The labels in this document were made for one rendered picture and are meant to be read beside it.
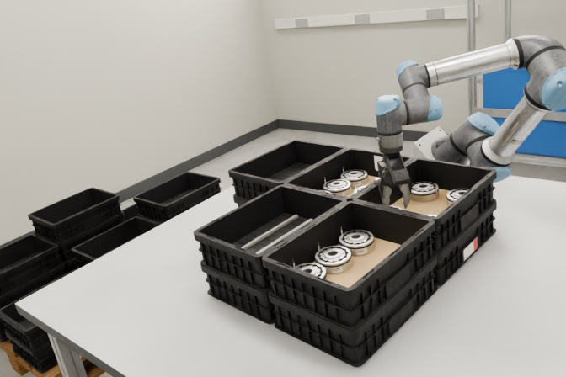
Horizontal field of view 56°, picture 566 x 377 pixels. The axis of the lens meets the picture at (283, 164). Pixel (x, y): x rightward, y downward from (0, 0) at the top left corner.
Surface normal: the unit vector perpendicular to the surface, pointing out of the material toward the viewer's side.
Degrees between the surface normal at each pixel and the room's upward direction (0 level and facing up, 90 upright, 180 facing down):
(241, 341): 0
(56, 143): 90
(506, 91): 90
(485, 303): 0
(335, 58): 90
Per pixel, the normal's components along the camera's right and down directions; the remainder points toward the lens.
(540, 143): -0.63, 0.35
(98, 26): 0.76, 0.12
